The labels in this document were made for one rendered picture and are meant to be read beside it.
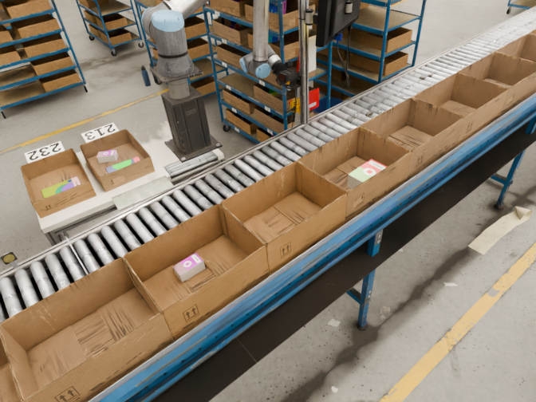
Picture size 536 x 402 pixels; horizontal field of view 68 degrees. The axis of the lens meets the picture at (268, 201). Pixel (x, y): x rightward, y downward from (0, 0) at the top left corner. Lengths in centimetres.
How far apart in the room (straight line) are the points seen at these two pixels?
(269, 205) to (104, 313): 76
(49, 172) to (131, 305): 126
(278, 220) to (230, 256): 27
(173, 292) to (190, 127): 108
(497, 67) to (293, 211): 167
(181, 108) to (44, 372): 137
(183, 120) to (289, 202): 83
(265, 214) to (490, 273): 162
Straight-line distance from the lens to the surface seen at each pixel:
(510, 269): 290
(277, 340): 163
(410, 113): 224
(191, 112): 224
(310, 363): 228
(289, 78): 236
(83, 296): 149
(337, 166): 193
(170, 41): 211
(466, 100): 254
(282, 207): 170
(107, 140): 256
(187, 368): 140
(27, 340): 154
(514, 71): 283
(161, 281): 153
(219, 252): 156
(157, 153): 244
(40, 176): 257
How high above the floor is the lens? 204
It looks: 41 degrees down
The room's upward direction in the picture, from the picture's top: 5 degrees counter-clockwise
